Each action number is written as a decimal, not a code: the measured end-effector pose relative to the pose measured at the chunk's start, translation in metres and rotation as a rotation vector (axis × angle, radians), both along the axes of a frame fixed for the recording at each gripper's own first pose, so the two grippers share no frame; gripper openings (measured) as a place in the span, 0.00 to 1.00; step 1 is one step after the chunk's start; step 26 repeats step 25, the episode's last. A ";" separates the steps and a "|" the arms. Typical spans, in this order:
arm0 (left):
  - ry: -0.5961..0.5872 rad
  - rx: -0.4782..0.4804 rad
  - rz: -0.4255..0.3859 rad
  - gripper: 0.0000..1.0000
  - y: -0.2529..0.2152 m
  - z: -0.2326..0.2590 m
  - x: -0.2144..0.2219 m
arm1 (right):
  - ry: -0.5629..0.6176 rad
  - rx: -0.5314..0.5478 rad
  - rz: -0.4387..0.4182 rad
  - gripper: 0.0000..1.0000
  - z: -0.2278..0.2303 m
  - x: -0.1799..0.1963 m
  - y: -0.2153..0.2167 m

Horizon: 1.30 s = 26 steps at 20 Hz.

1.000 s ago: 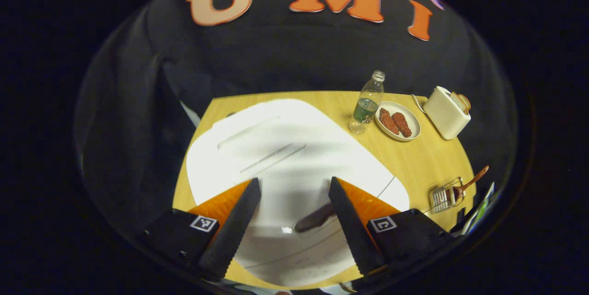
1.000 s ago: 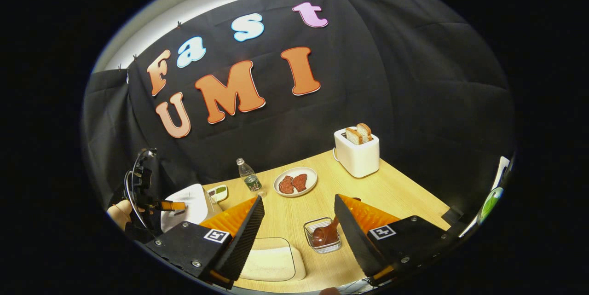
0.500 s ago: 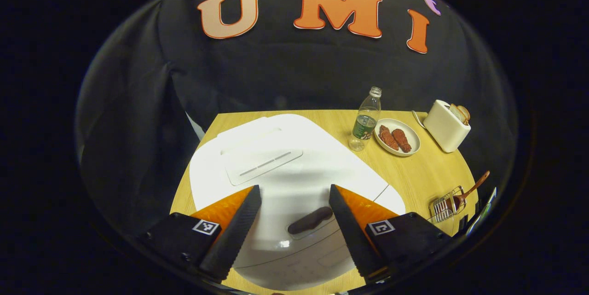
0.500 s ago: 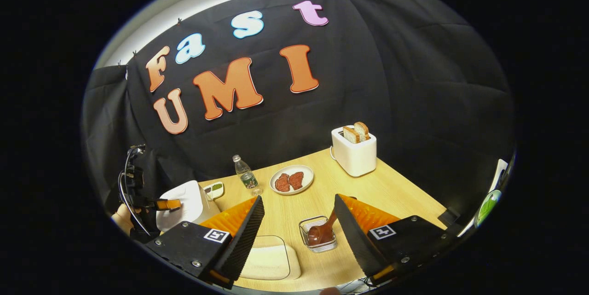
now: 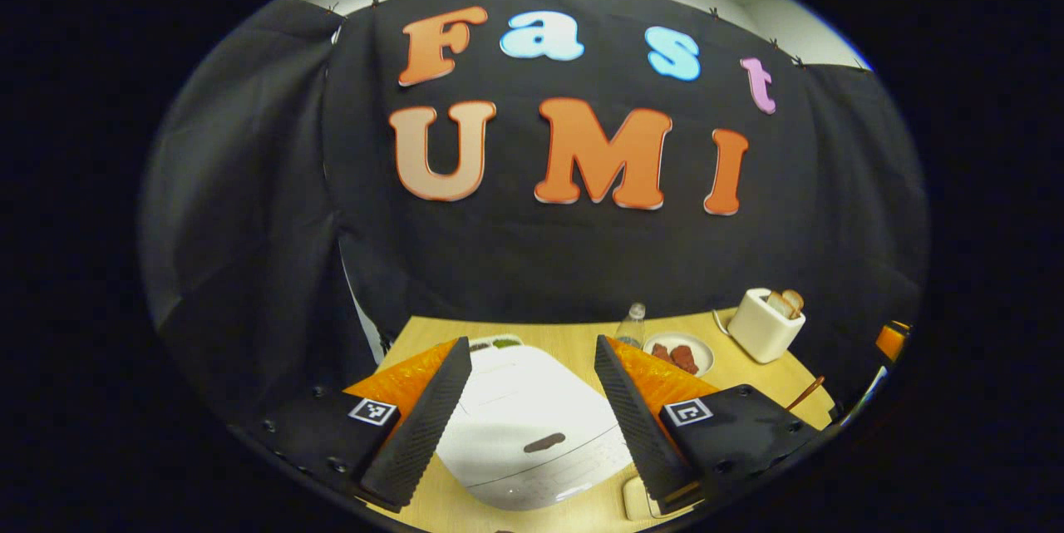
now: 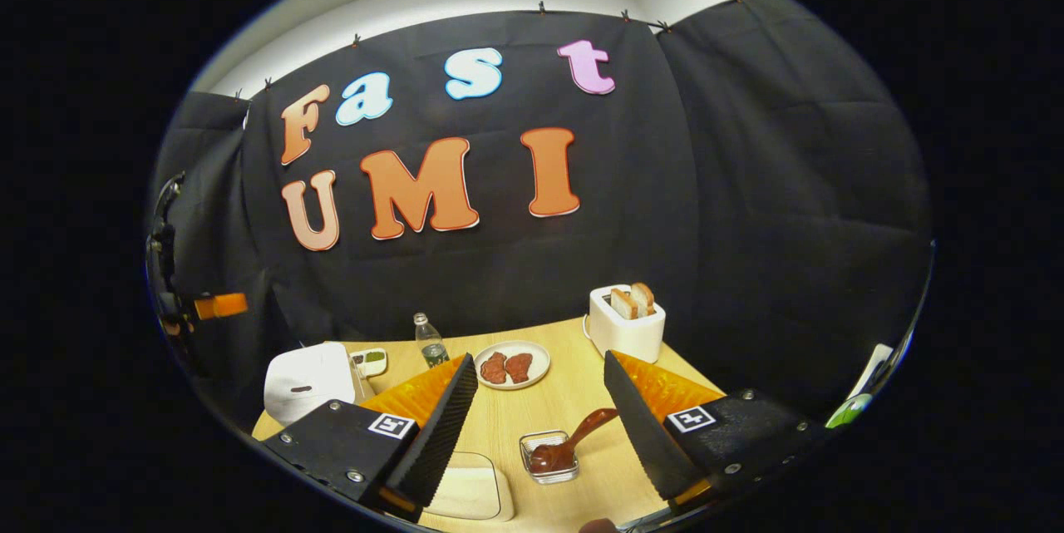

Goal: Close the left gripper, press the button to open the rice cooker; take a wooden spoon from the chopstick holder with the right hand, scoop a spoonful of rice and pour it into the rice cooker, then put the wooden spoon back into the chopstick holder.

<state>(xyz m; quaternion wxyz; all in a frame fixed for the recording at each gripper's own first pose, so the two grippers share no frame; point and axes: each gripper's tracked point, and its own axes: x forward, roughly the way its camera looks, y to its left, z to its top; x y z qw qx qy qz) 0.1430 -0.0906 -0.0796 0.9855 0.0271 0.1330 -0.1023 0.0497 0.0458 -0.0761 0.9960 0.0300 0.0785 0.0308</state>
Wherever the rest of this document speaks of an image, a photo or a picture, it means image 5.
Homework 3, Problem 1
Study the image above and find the clear plastic water bottle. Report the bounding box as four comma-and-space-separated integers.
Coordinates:
617, 303, 648, 349

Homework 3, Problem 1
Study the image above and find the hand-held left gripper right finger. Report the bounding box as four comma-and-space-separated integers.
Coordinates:
594, 334, 825, 517

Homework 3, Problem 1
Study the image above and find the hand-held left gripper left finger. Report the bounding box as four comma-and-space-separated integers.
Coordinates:
229, 338, 473, 515

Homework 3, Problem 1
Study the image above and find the white rice cooker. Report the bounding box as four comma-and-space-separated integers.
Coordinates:
434, 339, 634, 511

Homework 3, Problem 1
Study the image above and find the white round plate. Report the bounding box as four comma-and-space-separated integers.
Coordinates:
644, 332, 714, 378

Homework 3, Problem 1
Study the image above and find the black backdrop cloth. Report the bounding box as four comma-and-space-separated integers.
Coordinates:
137, 0, 930, 434

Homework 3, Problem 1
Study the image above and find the white toaster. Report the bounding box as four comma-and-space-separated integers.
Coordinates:
727, 289, 805, 364

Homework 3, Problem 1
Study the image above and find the brown wooden spoon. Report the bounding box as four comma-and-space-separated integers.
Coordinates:
786, 376, 825, 412

